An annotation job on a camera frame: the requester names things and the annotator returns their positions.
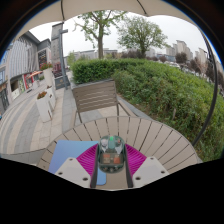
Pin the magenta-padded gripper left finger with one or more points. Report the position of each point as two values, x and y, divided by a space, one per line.
71 171

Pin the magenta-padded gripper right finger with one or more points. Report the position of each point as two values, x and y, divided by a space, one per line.
150 171

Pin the transparent green computer mouse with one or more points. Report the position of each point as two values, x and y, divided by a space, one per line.
111 156

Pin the blue rectangular mouse pad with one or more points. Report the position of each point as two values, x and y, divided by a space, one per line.
68 151

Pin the white planter box with flowers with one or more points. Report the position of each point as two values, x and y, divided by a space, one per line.
51 96
42 106

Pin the brown slatted outdoor chair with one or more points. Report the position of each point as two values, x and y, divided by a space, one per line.
95 96

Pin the curved black parasol pole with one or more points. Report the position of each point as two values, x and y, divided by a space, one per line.
213 100

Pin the grey storefront building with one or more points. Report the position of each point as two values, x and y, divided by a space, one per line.
20 63

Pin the tall grey sign pillar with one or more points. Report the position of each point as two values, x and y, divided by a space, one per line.
56 43

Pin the tall thin-crowned tree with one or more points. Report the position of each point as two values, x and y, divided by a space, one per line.
100 36

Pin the broad leafy tree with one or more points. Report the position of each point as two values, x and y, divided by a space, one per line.
141 33

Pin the beige parasol canopy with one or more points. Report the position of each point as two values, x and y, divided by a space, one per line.
100 6

